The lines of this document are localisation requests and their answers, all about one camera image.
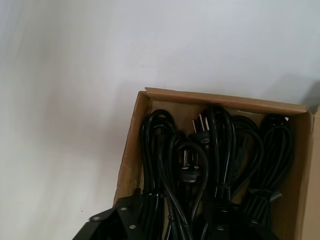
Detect open brown cardboard box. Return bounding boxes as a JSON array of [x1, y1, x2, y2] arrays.
[[112, 86, 320, 240]]

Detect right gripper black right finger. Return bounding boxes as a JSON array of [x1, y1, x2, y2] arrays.
[[209, 214, 283, 240]]

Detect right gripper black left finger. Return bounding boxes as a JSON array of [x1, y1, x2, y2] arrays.
[[86, 193, 146, 240]]

